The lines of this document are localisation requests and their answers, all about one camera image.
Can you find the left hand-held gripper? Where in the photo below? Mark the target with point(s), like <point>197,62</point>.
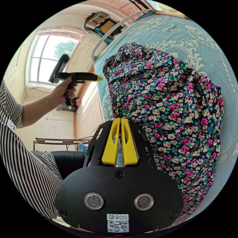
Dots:
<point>81,77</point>

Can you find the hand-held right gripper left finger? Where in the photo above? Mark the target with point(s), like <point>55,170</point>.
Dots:
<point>109,150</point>

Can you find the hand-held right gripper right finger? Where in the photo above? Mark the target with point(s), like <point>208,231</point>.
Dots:
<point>130,152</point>

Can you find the floral patterned pants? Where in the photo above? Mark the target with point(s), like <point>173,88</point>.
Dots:
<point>167,111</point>

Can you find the person's left forearm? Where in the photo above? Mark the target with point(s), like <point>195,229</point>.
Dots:
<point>37,109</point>

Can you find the person's left hand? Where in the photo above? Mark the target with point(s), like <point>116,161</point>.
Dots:
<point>61,91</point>

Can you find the arched window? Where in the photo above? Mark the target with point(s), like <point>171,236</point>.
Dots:
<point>42,48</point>

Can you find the person's body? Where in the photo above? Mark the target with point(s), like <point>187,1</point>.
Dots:
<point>24,158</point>

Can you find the bed with blue quilt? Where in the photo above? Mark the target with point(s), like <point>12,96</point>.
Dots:
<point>204,46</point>

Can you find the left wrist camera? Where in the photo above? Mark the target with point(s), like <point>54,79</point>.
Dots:
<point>60,65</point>

